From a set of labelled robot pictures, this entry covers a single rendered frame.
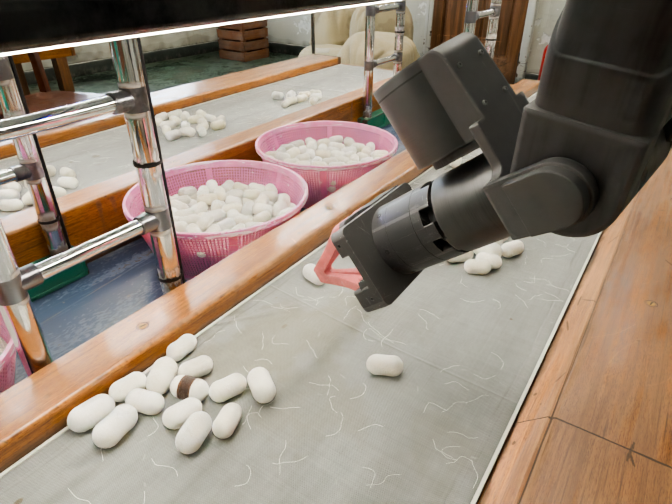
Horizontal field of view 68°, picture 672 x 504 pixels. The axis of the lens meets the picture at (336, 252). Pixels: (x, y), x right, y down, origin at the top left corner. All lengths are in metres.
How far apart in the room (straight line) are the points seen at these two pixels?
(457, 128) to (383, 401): 0.25
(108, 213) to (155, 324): 0.34
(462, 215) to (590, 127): 0.10
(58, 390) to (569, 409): 0.41
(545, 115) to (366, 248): 0.16
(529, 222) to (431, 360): 0.25
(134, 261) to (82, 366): 0.34
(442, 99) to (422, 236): 0.09
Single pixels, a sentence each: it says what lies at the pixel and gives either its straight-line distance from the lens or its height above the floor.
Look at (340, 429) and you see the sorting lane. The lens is 0.43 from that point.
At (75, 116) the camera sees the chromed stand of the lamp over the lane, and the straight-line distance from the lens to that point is 0.47.
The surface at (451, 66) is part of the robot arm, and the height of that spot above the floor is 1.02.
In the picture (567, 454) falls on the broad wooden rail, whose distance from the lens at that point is 0.42.
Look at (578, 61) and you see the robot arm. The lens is 0.25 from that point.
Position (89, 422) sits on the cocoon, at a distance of 0.46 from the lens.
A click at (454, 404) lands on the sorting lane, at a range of 0.46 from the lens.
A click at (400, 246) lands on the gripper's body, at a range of 0.36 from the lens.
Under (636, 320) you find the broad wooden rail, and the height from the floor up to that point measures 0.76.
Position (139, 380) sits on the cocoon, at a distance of 0.48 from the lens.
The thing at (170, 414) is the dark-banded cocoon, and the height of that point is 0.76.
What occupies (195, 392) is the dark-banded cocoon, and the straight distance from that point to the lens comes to 0.45.
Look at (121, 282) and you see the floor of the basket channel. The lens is 0.77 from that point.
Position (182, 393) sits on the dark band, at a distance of 0.46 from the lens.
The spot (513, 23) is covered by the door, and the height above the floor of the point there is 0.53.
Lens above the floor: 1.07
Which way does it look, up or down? 31 degrees down
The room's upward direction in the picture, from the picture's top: straight up
